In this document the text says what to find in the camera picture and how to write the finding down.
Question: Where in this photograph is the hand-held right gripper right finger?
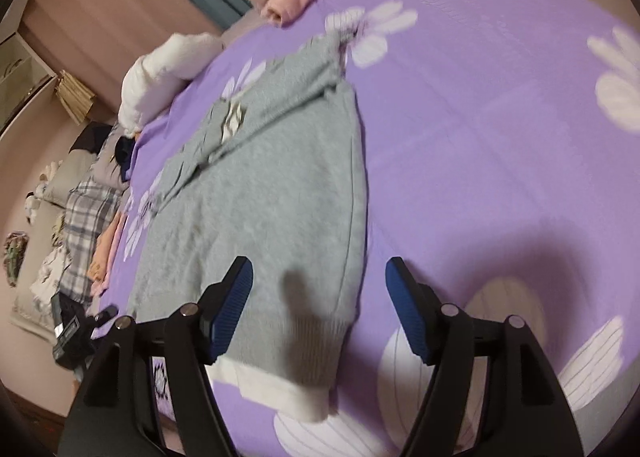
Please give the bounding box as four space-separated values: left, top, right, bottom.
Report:
385 257 586 457

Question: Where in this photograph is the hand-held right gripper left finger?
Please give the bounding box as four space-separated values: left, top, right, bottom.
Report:
57 256 254 457

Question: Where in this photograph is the grey sweater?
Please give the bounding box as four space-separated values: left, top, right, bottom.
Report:
125 29 371 423

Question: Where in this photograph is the pink cloth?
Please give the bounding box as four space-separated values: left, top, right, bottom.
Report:
90 212 128 298

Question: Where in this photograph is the plaid cloth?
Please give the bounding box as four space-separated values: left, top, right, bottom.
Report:
60 177 126 308

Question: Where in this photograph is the floral patterned cloth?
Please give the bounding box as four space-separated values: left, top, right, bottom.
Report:
2 232 31 288

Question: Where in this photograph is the grey pillow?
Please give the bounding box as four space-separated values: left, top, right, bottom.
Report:
42 152 96 208

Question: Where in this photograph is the dark navy cloth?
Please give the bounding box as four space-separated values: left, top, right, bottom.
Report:
114 136 136 182

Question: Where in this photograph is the purple floral bed sheet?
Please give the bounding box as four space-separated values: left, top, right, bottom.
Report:
90 0 640 457

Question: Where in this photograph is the brown paper bag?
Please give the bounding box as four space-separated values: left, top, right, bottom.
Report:
54 69 96 125

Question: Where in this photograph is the white cabinet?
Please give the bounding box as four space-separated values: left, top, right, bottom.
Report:
0 32 56 138

